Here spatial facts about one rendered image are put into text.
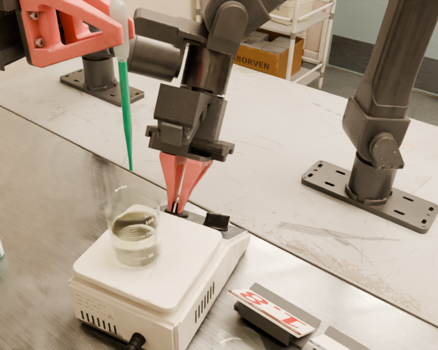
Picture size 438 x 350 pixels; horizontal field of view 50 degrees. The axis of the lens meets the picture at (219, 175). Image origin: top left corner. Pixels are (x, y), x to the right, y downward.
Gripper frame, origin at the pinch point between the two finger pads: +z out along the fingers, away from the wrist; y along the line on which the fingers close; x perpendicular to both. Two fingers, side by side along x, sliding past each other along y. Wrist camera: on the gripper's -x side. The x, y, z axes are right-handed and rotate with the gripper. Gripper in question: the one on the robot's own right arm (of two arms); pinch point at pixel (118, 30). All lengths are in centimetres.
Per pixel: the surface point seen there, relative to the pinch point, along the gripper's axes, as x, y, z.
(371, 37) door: 98, 297, -14
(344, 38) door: 103, 300, -33
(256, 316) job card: 29.9, 2.3, 12.8
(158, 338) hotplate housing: 27.8, -6.0, 5.6
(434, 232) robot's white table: 32, 28, 30
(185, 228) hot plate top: 23.4, 5.0, 2.7
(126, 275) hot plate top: 23.3, -3.8, 0.8
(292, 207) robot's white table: 32.4, 24.6, 9.9
